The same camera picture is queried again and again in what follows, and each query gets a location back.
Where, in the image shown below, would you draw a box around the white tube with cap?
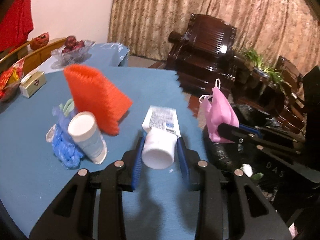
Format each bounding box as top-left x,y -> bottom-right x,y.
142,106 -> 181,170

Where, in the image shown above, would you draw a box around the green rubber glove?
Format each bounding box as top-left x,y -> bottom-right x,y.
59,98 -> 75,116

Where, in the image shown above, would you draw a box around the orange foam net sleeve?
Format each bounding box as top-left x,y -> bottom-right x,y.
63,64 -> 132,136

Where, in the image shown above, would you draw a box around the black trash bag bin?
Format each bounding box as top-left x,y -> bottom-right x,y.
202,103 -> 308,205

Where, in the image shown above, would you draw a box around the dark wooden armchair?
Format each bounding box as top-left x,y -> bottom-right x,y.
165,14 -> 245,96
270,56 -> 305,134

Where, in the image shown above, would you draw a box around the dark wooden side table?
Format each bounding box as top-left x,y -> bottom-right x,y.
232,68 -> 285,115

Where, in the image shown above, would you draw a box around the green potted plant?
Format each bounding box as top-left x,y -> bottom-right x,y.
241,48 -> 284,85

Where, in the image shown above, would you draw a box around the blue table cloth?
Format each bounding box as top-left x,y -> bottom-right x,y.
1,44 -> 204,239

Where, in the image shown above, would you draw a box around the blue crumpled glove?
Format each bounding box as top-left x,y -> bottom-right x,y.
46,106 -> 85,170

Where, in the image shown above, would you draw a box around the white paper cup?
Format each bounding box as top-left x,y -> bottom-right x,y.
67,112 -> 107,165

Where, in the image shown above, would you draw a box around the beige patterned curtain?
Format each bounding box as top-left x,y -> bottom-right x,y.
108,0 -> 319,74

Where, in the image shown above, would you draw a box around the red snack bag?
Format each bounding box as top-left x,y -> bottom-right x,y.
1,59 -> 24,102

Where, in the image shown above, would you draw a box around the glass fruit bowl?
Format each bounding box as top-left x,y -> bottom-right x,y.
51,40 -> 95,69

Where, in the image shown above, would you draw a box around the red apples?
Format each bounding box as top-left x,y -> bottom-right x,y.
62,36 -> 85,53

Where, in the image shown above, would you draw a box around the red cloth cover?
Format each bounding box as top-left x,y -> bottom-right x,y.
0,0 -> 34,51

